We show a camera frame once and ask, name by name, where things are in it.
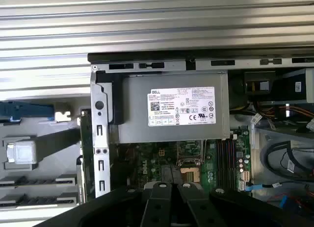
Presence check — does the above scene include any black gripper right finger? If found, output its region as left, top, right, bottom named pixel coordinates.
left=172, top=166, right=314, bottom=227

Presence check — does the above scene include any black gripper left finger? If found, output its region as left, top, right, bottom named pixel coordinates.
left=36, top=164, right=173, bottom=227

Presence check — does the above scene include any black RAM slot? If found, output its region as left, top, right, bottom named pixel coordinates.
left=225, top=138, right=232, bottom=190
left=220, top=138, right=227, bottom=190
left=230, top=138, right=236, bottom=191
left=216, top=138, right=222, bottom=190

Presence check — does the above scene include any CPU socket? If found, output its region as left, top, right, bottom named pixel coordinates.
left=180, top=163, right=201, bottom=183

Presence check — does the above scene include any green motherboard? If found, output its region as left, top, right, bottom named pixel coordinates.
left=110, top=128, right=252, bottom=196

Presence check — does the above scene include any metal socket cover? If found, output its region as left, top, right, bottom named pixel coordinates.
left=176, top=139, right=206, bottom=165

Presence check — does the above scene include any green graphics card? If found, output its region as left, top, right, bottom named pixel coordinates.
left=76, top=108, right=96, bottom=205

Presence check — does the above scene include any grey power supply unit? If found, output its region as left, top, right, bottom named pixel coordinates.
left=107, top=72, right=230, bottom=144

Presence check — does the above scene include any grey parts rack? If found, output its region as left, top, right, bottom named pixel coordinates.
left=0, top=99, right=93, bottom=209

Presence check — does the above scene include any silver CPU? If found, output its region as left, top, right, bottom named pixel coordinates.
left=7, top=141, right=37, bottom=164

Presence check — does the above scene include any black open PC case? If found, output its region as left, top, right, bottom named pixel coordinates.
left=87, top=49, right=314, bottom=224

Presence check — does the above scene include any hard disk with blue carrier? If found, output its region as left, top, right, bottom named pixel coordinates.
left=0, top=101, right=55, bottom=124

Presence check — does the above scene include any light blue data cable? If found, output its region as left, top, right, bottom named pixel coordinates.
left=244, top=184, right=283, bottom=193

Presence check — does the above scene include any black looped cable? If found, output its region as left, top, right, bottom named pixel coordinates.
left=261, top=140, right=314, bottom=188

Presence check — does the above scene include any orange power wire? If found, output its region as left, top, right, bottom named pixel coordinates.
left=255, top=101, right=314, bottom=121

